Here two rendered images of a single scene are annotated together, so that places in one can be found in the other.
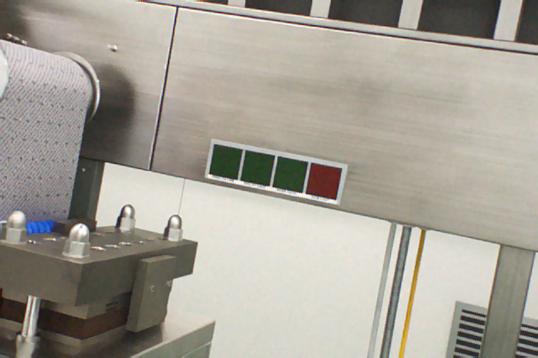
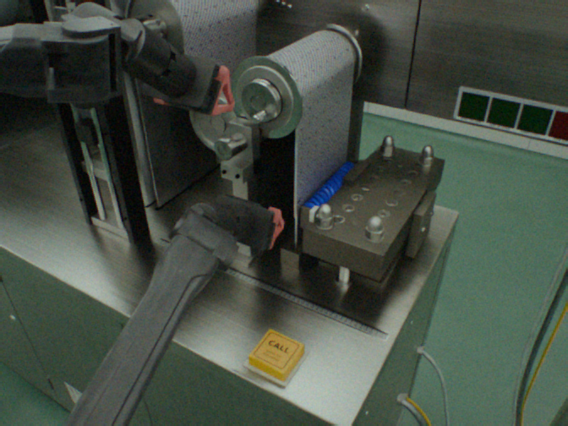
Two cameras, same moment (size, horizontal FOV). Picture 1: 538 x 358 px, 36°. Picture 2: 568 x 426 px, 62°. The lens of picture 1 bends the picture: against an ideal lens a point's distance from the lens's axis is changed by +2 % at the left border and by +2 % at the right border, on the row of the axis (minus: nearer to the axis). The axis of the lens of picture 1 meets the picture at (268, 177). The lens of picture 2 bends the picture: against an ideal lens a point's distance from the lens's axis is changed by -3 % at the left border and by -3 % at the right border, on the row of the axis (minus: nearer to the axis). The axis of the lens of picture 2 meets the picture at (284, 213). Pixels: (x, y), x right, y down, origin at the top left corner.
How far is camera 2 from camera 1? 60 cm
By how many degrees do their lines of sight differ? 35
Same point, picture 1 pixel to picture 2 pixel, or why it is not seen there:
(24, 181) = (319, 157)
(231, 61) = (480, 17)
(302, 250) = not seen: hidden behind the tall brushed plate
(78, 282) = (381, 266)
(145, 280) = (419, 227)
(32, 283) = (346, 261)
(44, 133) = (328, 116)
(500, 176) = not seen: outside the picture
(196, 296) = not seen: hidden behind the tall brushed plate
